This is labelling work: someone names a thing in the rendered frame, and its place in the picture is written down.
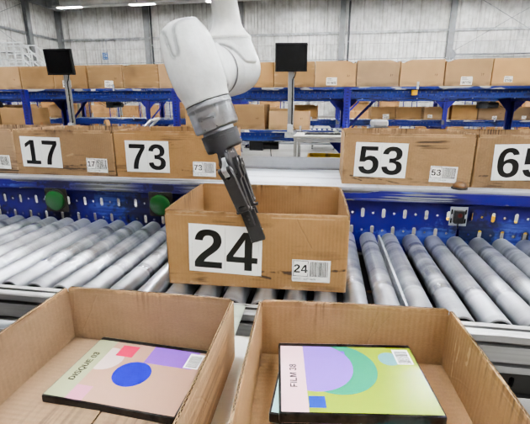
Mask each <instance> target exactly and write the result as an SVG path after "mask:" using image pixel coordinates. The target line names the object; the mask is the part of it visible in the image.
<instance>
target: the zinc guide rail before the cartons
mask: <svg viewBox="0 0 530 424"><path fill-rule="evenodd" d="M0 178H5V179H31V180H57V181H83V182H109V183H160V184H185V185H200V184H201V183H202V184H204V183H224V182H223V180H211V179H183V178H128V177H100V176H72V175H45V174H17V173H0ZM250 183H251V184H267V185H299V186H331V187H339V188H340V187H341V188H342V190H365V191H391V192H417V193H467V194H494V195H520V196H530V189H515V188H468V190H455V189H451V187H433V186H405V185H377V184H349V183H294V182H266V181H250Z"/></svg>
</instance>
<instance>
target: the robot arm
mask: <svg viewBox="0 0 530 424"><path fill-rule="evenodd" d="M210 1H211V7H212V14H213V21H212V27H211V30H210V32H209V31H208V30H207V29H206V28H205V27H204V25H203V24H202V23H201V22H200V21H199V20H198V19H197V18H195V17H186V18H180V19H175V20H173V21H171V22H170V23H168V24H167V25H166V26H165V27H164V28H163V29H162V31H161V33H160V46H161V51H162V58H163V61H164V65H165V67H166V70H167V75H168V76H169V79H170V81H171V84H172V87H173V89H174V91H175V93H176V94H177V96H178V98H179V99H180V100H181V101H182V103H183V105H184V107H185V109H186V110H187V115H188V117H189V119H190V121H191V124H192V126H193V129H194V132H195V134H196V136H200V135H203V136H204V138H202V139H201V140H202V142H203V144H204V148H205V150H206V152H207V154H208V155H213V154H215V153H216V154H217V155H218V160H219V167H220V169H218V174H219V175H220V177H221V179H222V180H223V182H224V185H225V187H226V189H227V191H228V193H229V195H230V197H231V200H232V202H233V204H234V206H235V208H236V213H237V214H238V215H241V217H242V219H243V221H244V223H245V226H246V229H247V232H248V234H249V236H250V239H251V241H252V243H254V242H258V241H262V240H265V238H266V237H265V235H264V233H263V230H262V227H261V224H260V221H259V219H258V217H257V213H258V211H257V206H256V205H258V201H257V202H254V201H256V198H255V196H254V193H253V191H252V186H251V183H250V180H249V177H248V175H247V172H246V167H245V163H244V159H243V158H242V157H241V156H240V155H238V154H237V152H236V149H235V146H238V145H240V144H241V143H242V139H241V135H240V133H239V130H238V128H237V125H236V126H234V125H233V124H234V123H236V122H237V121H238V118H237V115H236V111H235V109H234V106H233V104H232V102H231V97H232V96H236V95H239V94H242V93H245V92H246V91H248V90H250V89H251V88H252V87H253V86H254V85H255V84H256V83H257V81H258V78H259V77H260V73H261V65H260V61H259V59H258V56H257V53H256V51H255V50H254V47H253V44H252V39H251V36H250V35H249V34H248V33H247V32H246V31H245V30H244V29H243V27H242V24H241V18H240V14H239V8H238V4H237V0H210Z"/></svg>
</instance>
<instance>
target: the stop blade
mask: <svg viewBox="0 0 530 424"><path fill-rule="evenodd" d="M378 245H379V250H380V252H381V254H382V257H383V259H384V263H385V266H386V268H387V271H388V273H389V276H390V280H391V283H392V284H393V287H394V290H395V293H396V296H397V299H398V301H399V303H400V305H404V306H408V304H407V302H406V299H405V296H404V294H403V291H402V289H401V286H400V283H399V281H398V279H397V277H396V275H395V271H394V269H393V267H392V264H391V262H390V259H389V256H388V254H387V251H386V250H385V247H384V243H383V242H382V239H381V237H380V235H378Z"/></svg>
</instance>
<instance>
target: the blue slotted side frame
mask: <svg viewBox="0 0 530 424"><path fill-rule="evenodd" d="M197 186H198V185H185V184H160V183H109V182H83V181H57V180H31V179H5V178H0V209H1V211H2V215H7V216H8V217H9V218H10V217H13V216H15V213H14V209H16V211H17V215H22V216H23V217H24V218H25V219H27V218H29V217H31V216H30V212H29V211H30V210H32V215H33V216H38V217H40V218H41V219H42V220H43V219H45V218H46V214H45V211H46V210H47V206H46V202H45V190H44V188H64V189H66V195H67V196H68V197H69V198H70V204H68V206H69V211H68V212H63V213H64V218H66V217H68V218H71V219H73V220H74V222H75V221H77V220H79V219H78V216H77V212H79V213H80V218H81V219H82V218H85V219H88V220H90V221H91V223H93V222H94V221H96V220H95V219H94V213H96V216H97V220H99V219H102V220H106V221H107V222H108V224H110V223H112V222H114V221H115V220H122V221H123V222H124V223H125V225H128V224H129V223H131V222H132V221H135V220H137V221H139V222H140V223H141V224H142V225H143V227H144V226H145V225H147V224H149V223H150V222H152V221H155V222H157V223H158V224H159V225H160V226H161V228H162V227H163V226H165V225H166V224H163V223H162V217H161V216H151V215H150V206H149V196H148V193H149V192H169V193H172V201H173V203H174V202H175V201H177V200H178V199H180V198H181V197H182V196H184V195H185V194H186V193H188V192H189V191H191V190H192V189H194V188H196V187H197ZM342 191H343V193H344V196H345V199H346V201H347V206H348V209H349V212H350V225H353V232H352V233H353V235H354V238H355V242H356V247H357V251H358V252H362V248H361V245H360V241H359V238H360V236H361V235H362V234H363V233H364V232H370V226H371V225H373V226H374V233H373V234H374V236H375V238H376V241H377V243H378V235H380V237H382V236H383V235H384V234H386V233H390V232H391V227H392V226H393V227H394V228H395V232H394V235H395V236H396V238H397V240H398V242H399V243H400V245H401V247H402V249H403V251H404V253H405V254H406V255H408V254H407V252H406V250H405V248H404V247H403V245H402V239H403V238H404V236H406V235H409V234H411V233H412V228H413V227H415V228H416V234H415V236H417V237H418V239H419V240H420V242H421V244H422V245H423V246H424V241H425V239H426V238H427V237H428V236H433V231H434V229H437V236H438V237H439V238H440V239H441V241H442V242H443V243H444V244H445V246H446V243H447V240H448V239H449V238H450V237H452V236H455V231H456V230H459V233H458V237H460V238H461V239H462V240H463V241H464V242H465V243H466V244H467V245H469V242H470V241H471V240H472V239H474V238H475V237H477V235H478V231H481V236H480V238H483V239H484V240H485V241H487V242H488V243H489V244H490V245H492V243H493V242H494V241H495V240H497V239H500V234H501V232H502V231H504V236H503V239H506V240H508V241H509V242H510V243H511V244H512V245H514V246H515V245H516V244H517V243H518V242H519V241H521V240H522V237H523V234H524V233H525V232H526V233H527V237H526V240H529V241H530V196H520V195H494V194H467V193H417V192H391V191H365V190H342ZM4 194H6V199H7V201H5V200H4ZM20 194H21V197H22V202H20V198H19V195H20ZM35 195H37V199H38V203H36V201H35ZM84 197H85V198H86V201H87V204H84V199H83V198H84ZM28 198H29V199H28ZM100 198H102V199H103V205H101V202H100ZM117 199H119V202H120V206H118V202H117ZM135 199H136V200H137V207H135ZM93 201H94V202H93ZM109 201H110V202H111V203H110V202H109ZM126 202H128V203H126ZM144 203H145V204H144ZM451 207H469V210H468V215H467V221H466V226H459V227H458V229H457V228H456V227H457V226H456V225H448V222H449V220H446V218H447V212H448V211H450V209H451ZM361 208H364V217H362V216H361ZM382 209H385V217H384V218H383V217H382ZM405 209H406V210H407V213H406V218H405V219H404V218H403V211H404V210H405ZM426 210H428V218H427V219H426V220H425V219H424V217H425V211H426ZM352 211H353V213H352ZM23 212H24V213H23ZM47 212H48V217H55V218H56V219H57V220H61V219H62V216H61V212H58V211H48V210H47ZM372 212H374V214H372ZM470 212H472V213H473V217H472V220H471V221H469V213H470ZM393 213H395V215H393ZM494 213H495V214H496V217H495V221H494V222H491V217H492V214H494ZM54 214H55V215H54ZM110 214H113V218H114V221H112V220H111V217H110ZM415 214H416V215H415ZM516 214H519V216H518V221H517V223H514V219H515V215H516ZM70 215H72V216H70ZM127 215H130V222H129V221H128V218H127ZM145 215H146V216H147V223H146V222H145ZM437 215H438V216H437ZM103 216H104V217H103ZM481 216H483V218H481ZM120 217H121V219H120ZM504 217H506V218H505V219H504ZM136 218H138V219H136ZM527 218H529V220H527ZM154 219H155V220H154ZM360 229H362V230H360ZM381 230H383V231H381ZM402 231H404V232H402ZM424 231H425V232H426V233H423V232H424ZM446 232H447V234H445V233H446ZM468 233H469V235H468V236H467V234H468ZM490 235H491V236H490ZM512 236H514V237H512ZM424 247H425V246H424ZM425 249H426V248H425ZM426 250H427V249H426ZM427 252H428V251H427ZM428 253H429V252H428ZM429 255H430V253H429ZM430 256H431V255H430Z"/></svg>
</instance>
